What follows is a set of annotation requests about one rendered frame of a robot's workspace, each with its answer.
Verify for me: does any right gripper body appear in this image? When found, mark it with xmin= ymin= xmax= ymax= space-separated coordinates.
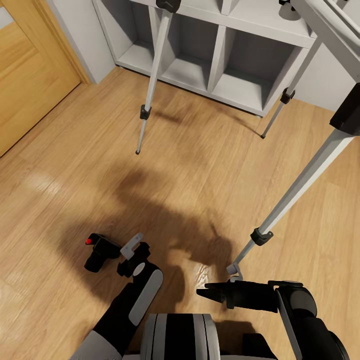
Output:
xmin=225 ymin=279 xmax=260 ymax=311

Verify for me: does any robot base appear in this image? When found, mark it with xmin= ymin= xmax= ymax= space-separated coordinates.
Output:
xmin=122 ymin=333 xmax=279 ymax=360

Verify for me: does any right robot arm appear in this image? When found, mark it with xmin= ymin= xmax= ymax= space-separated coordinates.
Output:
xmin=196 ymin=263 xmax=350 ymax=360

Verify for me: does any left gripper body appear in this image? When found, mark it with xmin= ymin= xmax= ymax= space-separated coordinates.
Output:
xmin=118 ymin=244 xmax=151 ymax=278

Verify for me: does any digital camera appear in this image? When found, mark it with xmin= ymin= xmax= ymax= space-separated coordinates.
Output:
xmin=84 ymin=233 xmax=123 ymax=273

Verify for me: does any camera tripod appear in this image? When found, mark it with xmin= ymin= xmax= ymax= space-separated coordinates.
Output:
xmin=136 ymin=0 xmax=360 ymax=264

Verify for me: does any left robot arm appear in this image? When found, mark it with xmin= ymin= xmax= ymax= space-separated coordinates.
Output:
xmin=69 ymin=233 xmax=164 ymax=360

